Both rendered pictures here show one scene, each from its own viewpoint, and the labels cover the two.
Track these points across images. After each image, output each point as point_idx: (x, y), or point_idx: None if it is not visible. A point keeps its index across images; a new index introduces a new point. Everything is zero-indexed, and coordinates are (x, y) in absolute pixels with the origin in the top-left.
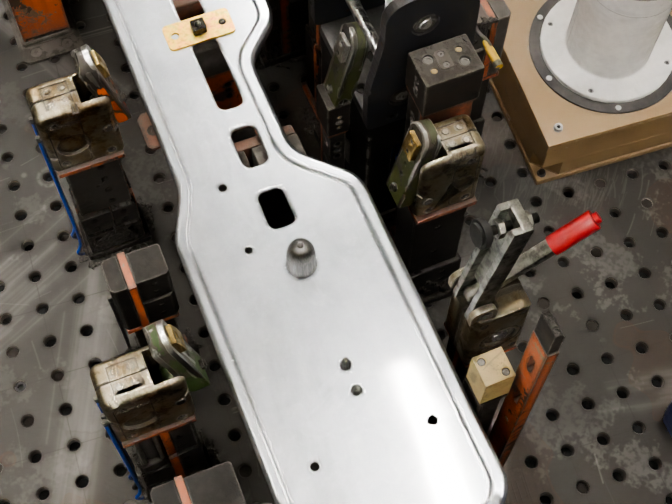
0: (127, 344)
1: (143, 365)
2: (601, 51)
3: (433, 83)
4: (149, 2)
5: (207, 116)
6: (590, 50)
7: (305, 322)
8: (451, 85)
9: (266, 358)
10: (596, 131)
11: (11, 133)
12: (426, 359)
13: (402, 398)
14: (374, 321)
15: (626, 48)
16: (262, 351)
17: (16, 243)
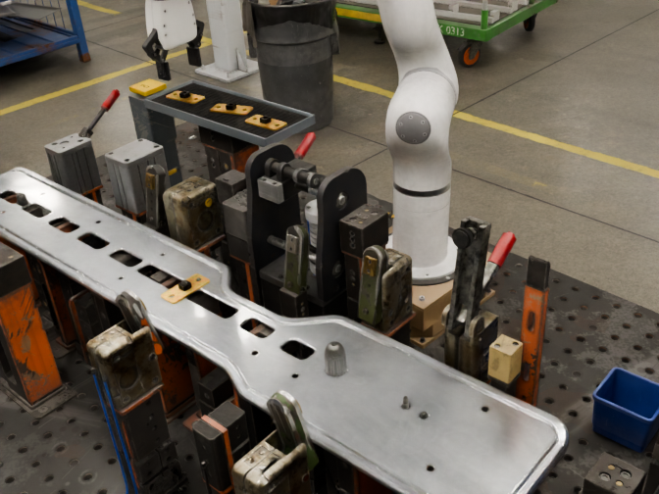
0: None
1: (271, 447)
2: (423, 246)
3: (365, 226)
4: (143, 288)
5: (219, 323)
6: (416, 250)
7: (361, 395)
8: (374, 227)
9: (349, 424)
10: (444, 292)
11: (45, 463)
12: (454, 381)
13: (456, 407)
14: (406, 376)
15: (436, 237)
16: (344, 422)
17: None
